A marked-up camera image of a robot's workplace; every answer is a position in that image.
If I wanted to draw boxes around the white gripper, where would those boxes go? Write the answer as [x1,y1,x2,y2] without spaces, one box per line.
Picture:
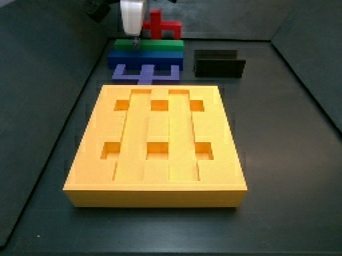
[120,0,147,49]

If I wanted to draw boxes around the green rectangular block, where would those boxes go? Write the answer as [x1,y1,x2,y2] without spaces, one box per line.
[114,39,184,51]

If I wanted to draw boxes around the yellow slotted board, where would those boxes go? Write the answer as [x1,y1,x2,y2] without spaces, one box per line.
[63,85,247,208]

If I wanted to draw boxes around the blue rectangular block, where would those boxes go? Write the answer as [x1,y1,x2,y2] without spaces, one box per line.
[107,50,184,69]

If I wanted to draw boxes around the red comb-shaped block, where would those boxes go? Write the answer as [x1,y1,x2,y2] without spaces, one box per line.
[143,9,182,40]

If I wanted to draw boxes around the purple comb-shaped block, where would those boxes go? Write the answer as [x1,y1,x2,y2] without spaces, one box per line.
[112,64,180,85]

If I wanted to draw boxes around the black angle bracket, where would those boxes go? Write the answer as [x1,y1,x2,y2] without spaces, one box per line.
[194,50,246,78]

